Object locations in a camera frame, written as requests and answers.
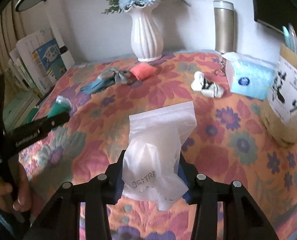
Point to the blue white workbook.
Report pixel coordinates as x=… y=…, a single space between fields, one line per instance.
x=46 y=57

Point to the floral tablecloth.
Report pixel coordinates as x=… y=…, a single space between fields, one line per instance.
x=226 y=142

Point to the white black sock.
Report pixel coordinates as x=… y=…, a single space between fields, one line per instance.
x=206 y=85

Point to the gold thermos bottle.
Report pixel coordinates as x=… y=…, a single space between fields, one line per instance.
x=223 y=27

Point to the blue grey sock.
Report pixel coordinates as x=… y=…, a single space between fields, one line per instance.
x=98 y=83

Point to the blue tissue pack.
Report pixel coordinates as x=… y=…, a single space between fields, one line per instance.
x=251 y=80

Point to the person's left hand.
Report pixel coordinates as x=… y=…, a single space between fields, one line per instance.
x=1 y=192

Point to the pens in brown bag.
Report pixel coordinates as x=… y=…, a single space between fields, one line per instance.
x=293 y=40

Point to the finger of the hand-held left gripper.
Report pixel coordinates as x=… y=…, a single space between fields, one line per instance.
x=56 y=121

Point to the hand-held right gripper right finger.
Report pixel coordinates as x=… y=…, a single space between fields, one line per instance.
x=182 y=172

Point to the coral pink pouch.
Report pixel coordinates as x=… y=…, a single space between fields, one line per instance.
x=140 y=72

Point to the beige curtain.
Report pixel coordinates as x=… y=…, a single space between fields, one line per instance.
x=1 y=47

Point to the teal green cloth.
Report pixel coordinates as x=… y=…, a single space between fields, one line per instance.
x=59 y=106

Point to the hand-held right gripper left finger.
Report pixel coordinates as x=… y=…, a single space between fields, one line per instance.
x=118 y=195

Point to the stack of green books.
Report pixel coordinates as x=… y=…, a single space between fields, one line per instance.
x=18 y=107

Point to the black monitor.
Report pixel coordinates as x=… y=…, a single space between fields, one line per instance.
x=276 y=0

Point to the row of upright books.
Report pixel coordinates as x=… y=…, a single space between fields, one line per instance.
x=21 y=77

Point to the brown box with white label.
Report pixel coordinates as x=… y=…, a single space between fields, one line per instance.
x=283 y=115

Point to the white zip bag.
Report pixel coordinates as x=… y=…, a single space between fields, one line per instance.
x=158 y=135

